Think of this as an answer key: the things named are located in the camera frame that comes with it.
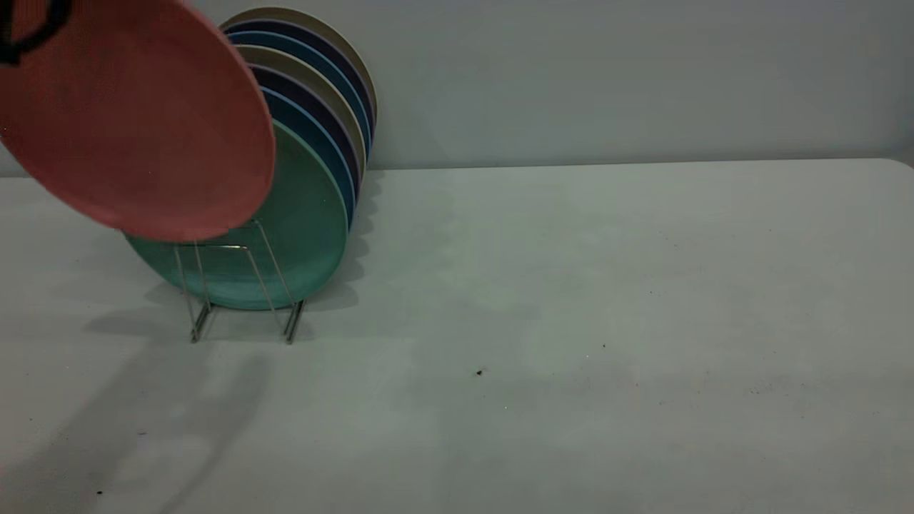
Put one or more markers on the pink round plate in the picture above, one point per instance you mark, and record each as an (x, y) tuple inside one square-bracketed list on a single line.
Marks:
[(143, 128)]

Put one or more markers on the green round plate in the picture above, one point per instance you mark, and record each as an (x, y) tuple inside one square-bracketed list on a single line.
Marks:
[(307, 228)]

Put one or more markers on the blue round plate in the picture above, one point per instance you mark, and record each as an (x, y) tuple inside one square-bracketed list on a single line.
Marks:
[(300, 46), (300, 114)]

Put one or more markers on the dark purple round plate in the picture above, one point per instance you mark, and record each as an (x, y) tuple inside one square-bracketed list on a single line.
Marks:
[(300, 29), (300, 91)]

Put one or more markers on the beige round plate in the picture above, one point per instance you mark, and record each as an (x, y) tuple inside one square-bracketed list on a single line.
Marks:
[(300, 15), (300, 69)]

